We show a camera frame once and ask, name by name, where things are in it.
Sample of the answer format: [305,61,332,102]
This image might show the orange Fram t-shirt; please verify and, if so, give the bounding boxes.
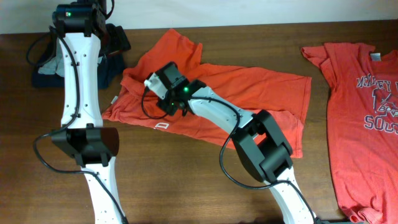
[102,29,312,158]

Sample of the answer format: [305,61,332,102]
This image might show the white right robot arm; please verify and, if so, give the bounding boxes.
[144,62,320,223]

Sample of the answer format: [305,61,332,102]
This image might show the dark navy folded garment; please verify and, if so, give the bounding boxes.
[31,37,126,89]

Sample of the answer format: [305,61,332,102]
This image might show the light grey folded shirt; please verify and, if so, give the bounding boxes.
[37,46,103,78]

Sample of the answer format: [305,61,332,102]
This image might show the red soccer t-shirt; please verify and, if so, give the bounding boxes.
[301,42,397,223]

